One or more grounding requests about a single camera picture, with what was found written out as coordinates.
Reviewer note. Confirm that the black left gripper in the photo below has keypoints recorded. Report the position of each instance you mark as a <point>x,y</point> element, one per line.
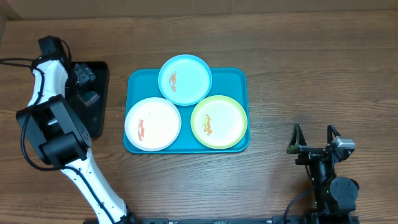
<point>86,73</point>

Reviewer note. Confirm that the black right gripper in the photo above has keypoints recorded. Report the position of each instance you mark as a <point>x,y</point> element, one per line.
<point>310,154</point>

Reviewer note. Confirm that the white plate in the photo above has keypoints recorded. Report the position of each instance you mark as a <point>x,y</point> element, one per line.
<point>152,124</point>

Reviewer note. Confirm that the light blue plate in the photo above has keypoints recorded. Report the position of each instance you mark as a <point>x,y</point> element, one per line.
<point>185,79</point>

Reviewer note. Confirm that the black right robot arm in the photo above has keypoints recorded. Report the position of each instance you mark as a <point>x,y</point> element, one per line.
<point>334,196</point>

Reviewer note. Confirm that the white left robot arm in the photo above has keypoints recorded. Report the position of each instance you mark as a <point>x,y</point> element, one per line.
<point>65,112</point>

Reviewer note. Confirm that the black water tray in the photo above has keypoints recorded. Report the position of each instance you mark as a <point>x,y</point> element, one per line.
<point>92,117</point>

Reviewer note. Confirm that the teal plastic tray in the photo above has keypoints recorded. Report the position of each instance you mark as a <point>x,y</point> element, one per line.
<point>231,82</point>

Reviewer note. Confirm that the yellow-green plate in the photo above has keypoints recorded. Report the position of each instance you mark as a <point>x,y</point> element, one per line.
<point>219,122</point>

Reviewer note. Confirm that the brown cardboard backdrop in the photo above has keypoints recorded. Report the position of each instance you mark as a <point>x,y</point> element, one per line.
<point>71,9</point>

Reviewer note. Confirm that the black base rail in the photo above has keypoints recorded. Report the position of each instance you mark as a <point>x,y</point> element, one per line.
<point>273,220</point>

